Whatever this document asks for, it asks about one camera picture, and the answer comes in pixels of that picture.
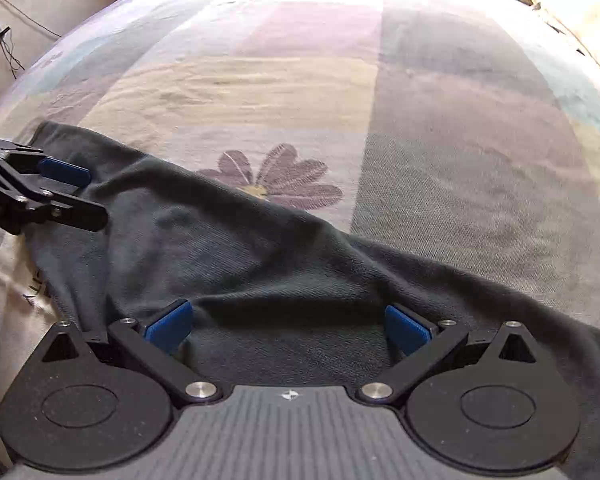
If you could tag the dark grey trousers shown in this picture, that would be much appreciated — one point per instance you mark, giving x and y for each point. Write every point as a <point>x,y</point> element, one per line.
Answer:
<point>282,298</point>

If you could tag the pastel patchwork bed sheet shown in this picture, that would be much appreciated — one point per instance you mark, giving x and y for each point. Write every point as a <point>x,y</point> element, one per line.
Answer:
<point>461,131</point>

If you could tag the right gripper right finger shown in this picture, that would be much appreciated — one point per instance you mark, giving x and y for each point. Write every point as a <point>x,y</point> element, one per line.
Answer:
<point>425,346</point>

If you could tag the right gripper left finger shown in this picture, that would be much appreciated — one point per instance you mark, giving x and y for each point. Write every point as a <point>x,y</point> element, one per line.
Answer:
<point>146,345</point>

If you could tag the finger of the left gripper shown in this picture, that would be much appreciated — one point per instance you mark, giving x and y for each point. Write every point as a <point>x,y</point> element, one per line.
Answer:
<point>65,169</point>
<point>68,210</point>

